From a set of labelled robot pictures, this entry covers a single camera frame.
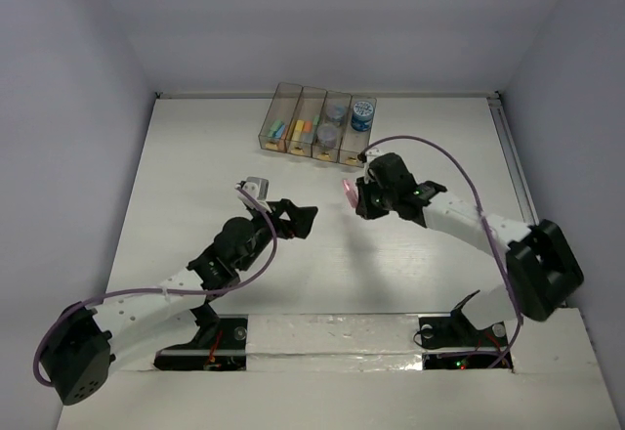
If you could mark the silver foil front rail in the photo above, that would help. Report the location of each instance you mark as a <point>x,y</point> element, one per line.
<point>332,343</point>

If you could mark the clear jar colourful clips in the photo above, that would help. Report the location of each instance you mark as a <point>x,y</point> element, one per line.
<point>335,114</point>

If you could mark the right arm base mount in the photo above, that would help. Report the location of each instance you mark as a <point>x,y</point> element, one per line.
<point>451,342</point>

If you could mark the pink highlighter marker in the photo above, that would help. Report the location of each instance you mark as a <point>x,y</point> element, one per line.
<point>350,191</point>

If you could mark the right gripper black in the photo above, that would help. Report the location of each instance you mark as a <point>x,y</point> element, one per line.
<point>363,208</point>

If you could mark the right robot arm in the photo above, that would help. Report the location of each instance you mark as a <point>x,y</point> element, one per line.
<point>539,269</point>

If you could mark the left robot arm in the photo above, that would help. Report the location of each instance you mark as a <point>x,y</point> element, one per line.
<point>93,338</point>

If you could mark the yellow highlighter marker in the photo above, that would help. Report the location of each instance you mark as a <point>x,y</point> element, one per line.
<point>296,135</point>

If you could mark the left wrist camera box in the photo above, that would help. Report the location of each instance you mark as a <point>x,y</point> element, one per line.
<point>257,187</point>

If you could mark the green correction tape pen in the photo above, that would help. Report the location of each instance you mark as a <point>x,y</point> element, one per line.
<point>274,126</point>

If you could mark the smoked drawer box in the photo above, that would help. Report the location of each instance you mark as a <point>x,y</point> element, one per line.
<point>283,104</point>
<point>321,153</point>
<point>309,105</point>
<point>353,142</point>

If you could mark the blue correction tape pen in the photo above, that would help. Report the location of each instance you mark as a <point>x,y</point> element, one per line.
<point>279,132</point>

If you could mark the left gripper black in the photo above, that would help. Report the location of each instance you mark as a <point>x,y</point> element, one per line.
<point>282,217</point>

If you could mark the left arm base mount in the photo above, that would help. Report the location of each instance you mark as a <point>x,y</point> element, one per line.
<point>219,344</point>

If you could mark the blue round clip jar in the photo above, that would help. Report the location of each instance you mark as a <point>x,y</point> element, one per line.
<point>362,113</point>

